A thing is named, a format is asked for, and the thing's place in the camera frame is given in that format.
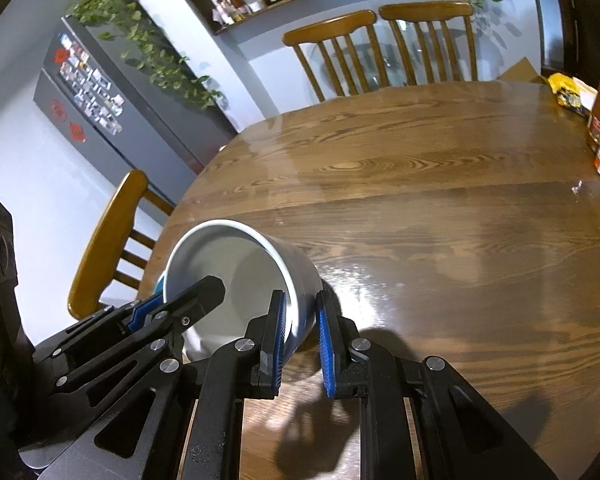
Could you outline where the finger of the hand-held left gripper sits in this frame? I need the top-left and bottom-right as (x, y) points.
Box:
(54, 276), (226, 397)
(31, 291), (165, 363)

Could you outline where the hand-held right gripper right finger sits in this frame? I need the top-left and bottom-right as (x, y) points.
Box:
(315, 290), (558, 480)

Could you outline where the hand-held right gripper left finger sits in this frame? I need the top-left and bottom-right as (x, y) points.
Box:
(45, 290), (288, 480)

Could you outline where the white ceramic cup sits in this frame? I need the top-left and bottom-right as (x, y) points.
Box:
(162, 218), (323, 361)

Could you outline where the wooden chair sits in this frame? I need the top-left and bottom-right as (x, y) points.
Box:
(282, 10), (378, 102)
(379, 1), (479, 86)
(67, 170), (176, 320)

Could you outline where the grey refrigerator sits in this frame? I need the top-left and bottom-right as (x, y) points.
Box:
(32, 15), (238, 176)

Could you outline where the group of fridge photo magnets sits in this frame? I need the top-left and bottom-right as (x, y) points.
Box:
(55, 32), (126, 136)

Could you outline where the long trailing green plant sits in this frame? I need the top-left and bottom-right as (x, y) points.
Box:
(67, 0), (226, 111)

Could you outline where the yellow snack packet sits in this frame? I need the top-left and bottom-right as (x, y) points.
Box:
(547, 72), (598, 113)

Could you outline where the dark wooden door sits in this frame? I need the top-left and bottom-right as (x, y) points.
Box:
(540, 0), (600, 86)

